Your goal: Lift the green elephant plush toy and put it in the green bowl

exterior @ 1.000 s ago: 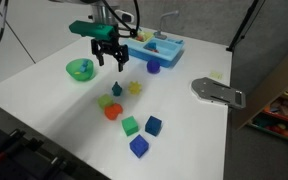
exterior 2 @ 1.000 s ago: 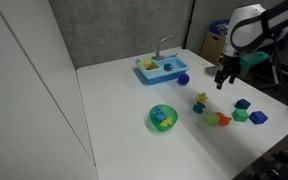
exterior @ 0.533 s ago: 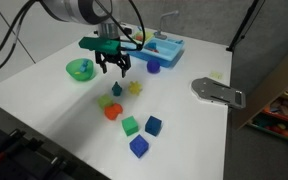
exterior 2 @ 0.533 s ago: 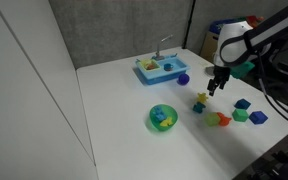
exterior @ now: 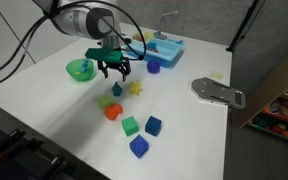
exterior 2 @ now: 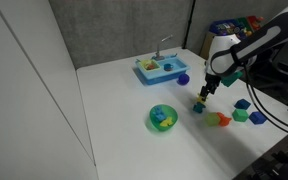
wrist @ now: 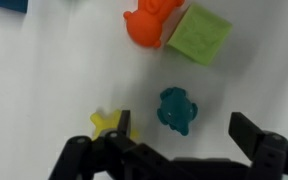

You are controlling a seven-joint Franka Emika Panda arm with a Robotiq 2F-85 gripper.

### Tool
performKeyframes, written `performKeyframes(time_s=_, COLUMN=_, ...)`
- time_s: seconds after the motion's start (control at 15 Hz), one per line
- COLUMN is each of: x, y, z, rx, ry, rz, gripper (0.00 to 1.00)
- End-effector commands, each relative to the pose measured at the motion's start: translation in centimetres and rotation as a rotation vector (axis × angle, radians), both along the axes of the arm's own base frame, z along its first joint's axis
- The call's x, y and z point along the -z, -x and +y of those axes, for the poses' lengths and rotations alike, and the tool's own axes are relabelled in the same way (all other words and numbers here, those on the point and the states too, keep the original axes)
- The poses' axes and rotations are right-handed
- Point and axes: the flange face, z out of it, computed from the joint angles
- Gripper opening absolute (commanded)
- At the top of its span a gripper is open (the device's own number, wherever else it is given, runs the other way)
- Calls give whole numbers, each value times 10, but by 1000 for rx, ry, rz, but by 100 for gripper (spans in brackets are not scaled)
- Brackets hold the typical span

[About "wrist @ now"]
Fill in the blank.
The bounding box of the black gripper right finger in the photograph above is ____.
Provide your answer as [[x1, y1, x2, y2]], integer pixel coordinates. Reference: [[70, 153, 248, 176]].
[[228, 111, 288, 180]]

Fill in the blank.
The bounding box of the lime green cube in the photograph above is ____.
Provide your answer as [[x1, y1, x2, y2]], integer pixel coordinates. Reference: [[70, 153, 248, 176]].
[[166, 2, 234, 67]]

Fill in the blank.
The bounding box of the orange animal toy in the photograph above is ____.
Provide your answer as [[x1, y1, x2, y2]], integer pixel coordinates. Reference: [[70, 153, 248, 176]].
[[122, 0, 186, 50]]

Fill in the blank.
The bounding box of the yellow spiky toy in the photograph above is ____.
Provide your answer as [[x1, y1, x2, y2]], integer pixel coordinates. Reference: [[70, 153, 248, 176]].
[[89, 108, 140, 141]]

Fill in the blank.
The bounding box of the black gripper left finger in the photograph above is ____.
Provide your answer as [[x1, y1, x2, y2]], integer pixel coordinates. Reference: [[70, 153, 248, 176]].
[[48, 109, 192, 180]]

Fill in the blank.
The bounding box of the bright blue cube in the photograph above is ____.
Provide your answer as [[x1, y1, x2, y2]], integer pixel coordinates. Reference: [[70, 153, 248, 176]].
[[0, 0, 30, 14]]

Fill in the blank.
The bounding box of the teal elephant plush toy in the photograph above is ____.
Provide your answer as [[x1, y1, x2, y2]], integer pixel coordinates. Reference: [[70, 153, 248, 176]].
[[156, 86, 199, 137]]

